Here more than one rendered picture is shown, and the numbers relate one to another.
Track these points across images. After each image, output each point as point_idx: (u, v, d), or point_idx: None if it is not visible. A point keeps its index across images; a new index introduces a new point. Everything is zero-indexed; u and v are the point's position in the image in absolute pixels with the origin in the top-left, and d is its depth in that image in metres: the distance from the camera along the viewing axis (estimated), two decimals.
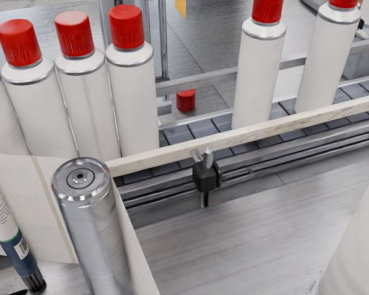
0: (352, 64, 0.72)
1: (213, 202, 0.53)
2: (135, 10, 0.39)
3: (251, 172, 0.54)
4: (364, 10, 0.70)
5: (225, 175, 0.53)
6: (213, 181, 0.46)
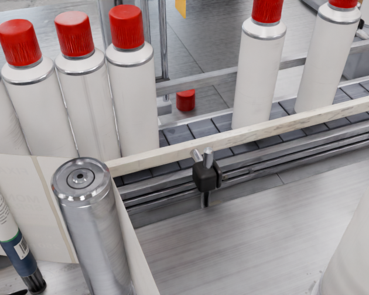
0: (352, 64, 0.72)
1: (213, 202, 0.53)
2: (135, 10, 0.39)
3: (251, 172, 0.54)
4: (364, 10, 0.70)
5: (225, 175, 0.53)
6: (213, 181, 0.46)
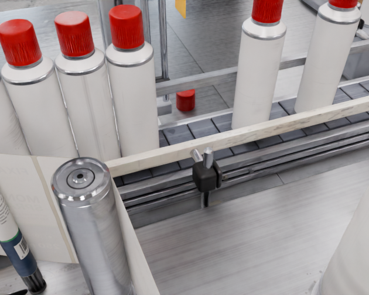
0: (352, 64, 0.72)
1: (213, 202, 0.53)
2: (135, 10, 0.39)
3: (251, 172, 0.54)
4: (364, 10, 0.70)
5: (225, 175, 0.53)
6: (213, 181, 0.46)
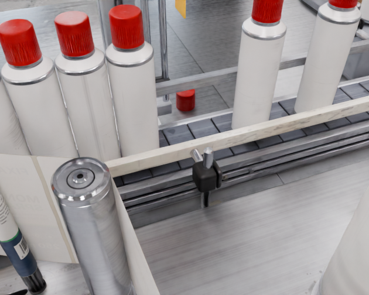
0: (352, 64, 0.72)
1: (213, 202, 0.53)
2: (135, 10, 0.39)
3: (251, 172, 0.54)
4: (364, 6, 0.69)
5: (225, 175, 0.53)
6: (213, 181, 0.46)
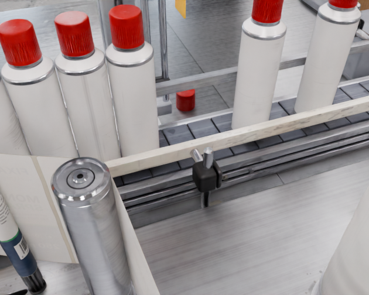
0: (352, 64, 0.72)
1: (213, 202, 0.53)
2: (135, 10, 0.39)
3: (251, 172, 0.54)
4: None
5: (225, 175, 0.53)
6: (213, 181, 0.46)
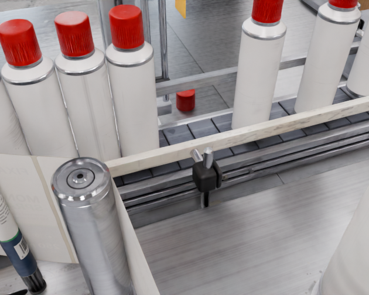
0: (352, 64, 0.72)
1: (213, 202, 0.53)
2: (135, 10, 0.39)
3: (251, 172, 0.54)
4: (353, 78, 0.58)
5: (225, 175, 0.53)
6: (213, 181, 0.46)
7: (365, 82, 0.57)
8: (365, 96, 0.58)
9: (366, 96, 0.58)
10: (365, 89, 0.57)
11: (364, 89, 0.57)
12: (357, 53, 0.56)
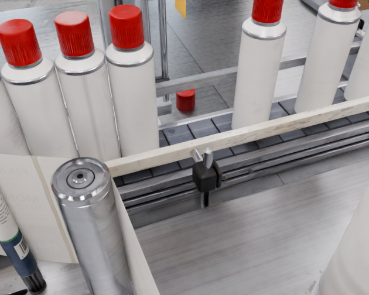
0: (352, 64, 0.72)
1: (213, 202, 0.53)
2: (135, 10, 0.39)
3: (251, 172, 0.54)
4: (350, 89, 0.59)
5: (225, 175, 0.53)
6: (213, 181, 0.46)
7: (361, 94, 0.58)
8: None
9: None
10: None
11: None
12: (354, 65, 0.58)
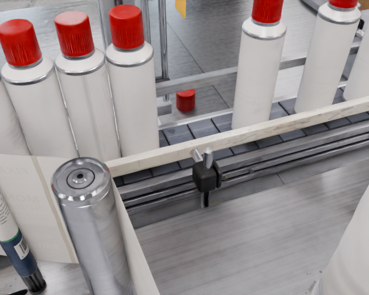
0: (352, 64, 0.72)
1: (213, 202, 0.53)
2: (135, 10, 0.39)
3: (251, 172, 0.54)
4: (349, 89, 0.59)
5: (225, 175, 0.53)
6: (213, 181, 0.46)
7: (361, 94, 0.58)
8: None
9: None
10: None
11: None
12: (353, 65, 0.58)
